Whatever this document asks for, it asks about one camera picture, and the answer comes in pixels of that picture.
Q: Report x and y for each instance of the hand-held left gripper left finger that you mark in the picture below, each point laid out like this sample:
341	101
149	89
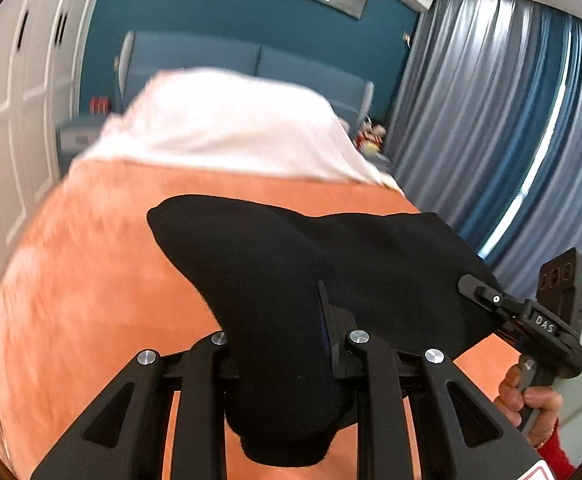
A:
216	355

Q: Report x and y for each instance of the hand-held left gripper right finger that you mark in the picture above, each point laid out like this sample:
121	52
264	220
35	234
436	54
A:
325	322

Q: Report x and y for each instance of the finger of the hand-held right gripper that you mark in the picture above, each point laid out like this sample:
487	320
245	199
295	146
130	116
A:
476	287

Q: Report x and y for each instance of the black pants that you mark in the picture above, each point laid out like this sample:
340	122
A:
271	270

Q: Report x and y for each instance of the person's right forearm red sleeve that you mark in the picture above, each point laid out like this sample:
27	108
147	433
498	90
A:
558	455

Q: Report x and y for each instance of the person's right hand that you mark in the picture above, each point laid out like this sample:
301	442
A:
543	405

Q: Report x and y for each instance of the orange blanket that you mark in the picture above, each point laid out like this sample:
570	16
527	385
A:
96	285

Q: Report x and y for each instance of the blue grey curtain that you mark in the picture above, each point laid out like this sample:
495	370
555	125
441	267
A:
471	110

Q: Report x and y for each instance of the red white plush toy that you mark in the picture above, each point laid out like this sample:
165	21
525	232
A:
369	136

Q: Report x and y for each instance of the white pillow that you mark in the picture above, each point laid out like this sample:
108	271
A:
231	120

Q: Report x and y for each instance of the blue grey nightstand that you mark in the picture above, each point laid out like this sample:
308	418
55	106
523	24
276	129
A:
78	135

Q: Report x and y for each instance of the red items on nightstand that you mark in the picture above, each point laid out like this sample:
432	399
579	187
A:
99	104

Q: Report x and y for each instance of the blue padded headboard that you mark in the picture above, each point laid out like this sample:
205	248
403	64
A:
196	55

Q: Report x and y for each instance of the white wardrobe doors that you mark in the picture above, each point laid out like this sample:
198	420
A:
1	135

